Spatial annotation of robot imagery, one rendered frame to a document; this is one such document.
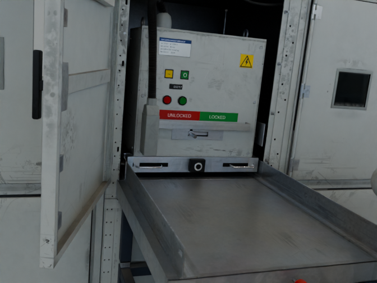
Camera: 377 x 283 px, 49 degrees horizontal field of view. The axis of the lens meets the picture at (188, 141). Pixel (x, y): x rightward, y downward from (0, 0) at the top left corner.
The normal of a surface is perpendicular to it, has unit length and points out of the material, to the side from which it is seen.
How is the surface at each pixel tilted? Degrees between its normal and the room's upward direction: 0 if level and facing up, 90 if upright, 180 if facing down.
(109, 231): 90
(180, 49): 90
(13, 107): 90
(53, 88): 90
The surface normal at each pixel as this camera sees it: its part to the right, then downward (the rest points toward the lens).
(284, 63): 0.32, 0.22
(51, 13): -0.01, 0.20
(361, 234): -0.95, -0.02
